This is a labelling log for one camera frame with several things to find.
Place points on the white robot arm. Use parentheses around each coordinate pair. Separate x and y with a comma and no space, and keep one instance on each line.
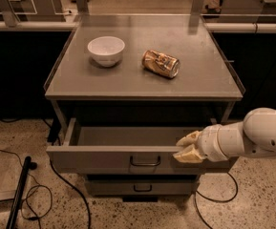
(254,137)

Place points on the white ceramic bowl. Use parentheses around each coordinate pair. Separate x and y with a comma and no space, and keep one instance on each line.
(106,50)

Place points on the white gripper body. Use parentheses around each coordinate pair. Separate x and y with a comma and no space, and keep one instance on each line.
(208,142)

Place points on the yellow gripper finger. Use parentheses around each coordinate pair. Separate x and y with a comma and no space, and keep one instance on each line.
(189,154)
(189,139)

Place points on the gold crushed soda can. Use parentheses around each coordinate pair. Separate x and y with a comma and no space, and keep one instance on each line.
(160,63)

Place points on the grey flat floor plate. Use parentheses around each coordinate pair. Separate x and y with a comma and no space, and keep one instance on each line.
(8,184)

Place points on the black pole on floor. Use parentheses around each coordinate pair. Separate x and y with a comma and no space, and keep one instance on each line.
(27,165)

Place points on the grey drawer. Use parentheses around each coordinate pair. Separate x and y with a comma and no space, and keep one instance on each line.
(140,185)
(126,150)

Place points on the grey bottom drawer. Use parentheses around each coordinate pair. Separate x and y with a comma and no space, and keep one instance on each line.
(140,185)

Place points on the grey drawer cabinet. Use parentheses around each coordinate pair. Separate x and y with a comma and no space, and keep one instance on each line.
(127,95)

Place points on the grey top drawer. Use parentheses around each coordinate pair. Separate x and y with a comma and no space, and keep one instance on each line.
(126,150)

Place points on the white horizontal rail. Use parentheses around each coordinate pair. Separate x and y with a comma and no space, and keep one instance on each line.
(214,27)

